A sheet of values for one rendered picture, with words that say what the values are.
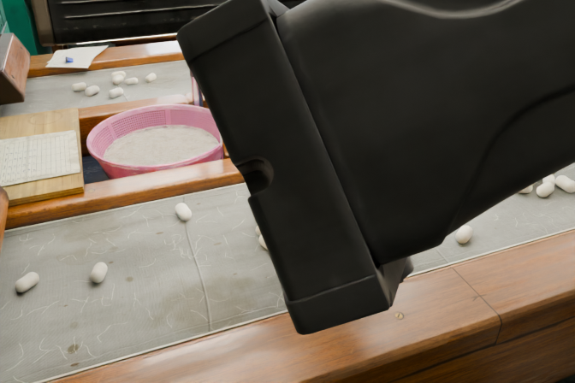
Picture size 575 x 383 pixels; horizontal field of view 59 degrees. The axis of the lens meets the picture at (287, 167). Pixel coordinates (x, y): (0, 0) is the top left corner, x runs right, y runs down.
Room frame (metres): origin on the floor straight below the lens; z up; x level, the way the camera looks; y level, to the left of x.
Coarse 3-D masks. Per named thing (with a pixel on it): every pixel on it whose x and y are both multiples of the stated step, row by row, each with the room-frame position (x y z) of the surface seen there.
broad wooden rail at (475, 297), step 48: (432, 288) 0.46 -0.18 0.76; (480, 288) 0.46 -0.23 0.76; (528, 288) 0.46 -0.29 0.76; (240, 336) 0.39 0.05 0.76; (288, 336) 0.39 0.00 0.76; (336, 336) 0.39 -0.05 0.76; (384, 336) 0.39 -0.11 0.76; (432, 336) 0.39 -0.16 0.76; (480, 336) 0.40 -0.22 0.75; (528, 336) 0.43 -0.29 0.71
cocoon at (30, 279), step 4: (32, 272) 0.50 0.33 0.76; (24, 276) 0.49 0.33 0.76; (28, 276) 0.49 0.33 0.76; (32, 276) 0.49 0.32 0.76; (36, 276) 0.49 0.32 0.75; (20, 280) 0.48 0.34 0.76; (24, 280) 0.48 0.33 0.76; (28, 280) 0.48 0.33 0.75; (32, 280) 0.49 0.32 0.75; (36, 280) 0.49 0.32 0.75; (16, 284) 0.48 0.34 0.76; (20, 284) 0.48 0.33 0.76; (24, 284) 0.48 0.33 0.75; (28, 284) 0.48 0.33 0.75; (32, 284) 0.48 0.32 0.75; (16, 288) 0.47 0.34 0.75; (20, 288) 0.47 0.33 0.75; (24, 288) 0.47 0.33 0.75; (28, 288) 0.48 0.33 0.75
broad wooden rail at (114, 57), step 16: (112, 48) 1.42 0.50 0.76; (128, 48) 1.42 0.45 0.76; (144, 48) 1.42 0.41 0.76; (160, 48) 1.42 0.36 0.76; (176, 48) 1.42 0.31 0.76; (32, 64) 1.28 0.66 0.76; (96, 64) 1.30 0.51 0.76; (112, 64) 1.31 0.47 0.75; (128, 64) 1.33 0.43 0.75; (144, 64) 1.34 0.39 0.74
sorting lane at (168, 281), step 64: (0, 256) 0.55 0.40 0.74; (64, 256) 0.55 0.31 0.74; (128, 256) 0.55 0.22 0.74; (192, 256) 0.55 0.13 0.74; (256, 256) 0.55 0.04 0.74; (448, 256) 0.55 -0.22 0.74; (0, 320) 0.43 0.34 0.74; (64, 320) 0.43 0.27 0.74; (128, 320) 0.43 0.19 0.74; (192, 320) 0.43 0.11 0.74; (256, 320) 0.43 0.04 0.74
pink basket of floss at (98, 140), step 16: (128, 112) 0.97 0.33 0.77; (144, 112) 0.99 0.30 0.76; (160, 112) 1.00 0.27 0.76; (176, 112) 1.00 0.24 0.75; (192, 112) 0.99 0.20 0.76; (208, 112) 0.97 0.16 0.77; (96, 128) 0.89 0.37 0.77; (112, 128) 0.93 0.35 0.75; (128, 128) 0.96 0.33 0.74; (208, 128) 0.96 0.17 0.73; (96, 144) 0.86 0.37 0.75; (192, 160) 0.77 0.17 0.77; (208, 160) 0.80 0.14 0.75; (112, 176) 0.78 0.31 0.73
